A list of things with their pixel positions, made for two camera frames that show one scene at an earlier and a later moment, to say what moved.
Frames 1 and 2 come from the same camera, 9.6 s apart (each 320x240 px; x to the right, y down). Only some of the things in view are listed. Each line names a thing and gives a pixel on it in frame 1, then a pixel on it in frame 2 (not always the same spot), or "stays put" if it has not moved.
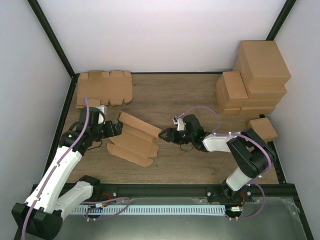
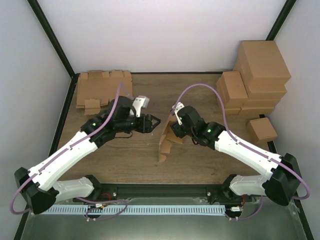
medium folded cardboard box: x=230 y=91 stays put
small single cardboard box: x=264 y=128 stays put
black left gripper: x=118 y=130 → x=145 y=126
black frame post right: x=284 y=14 stays put
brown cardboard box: x=137 y=141 → x=164 y=144
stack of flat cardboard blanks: x=114 y=86 stays put
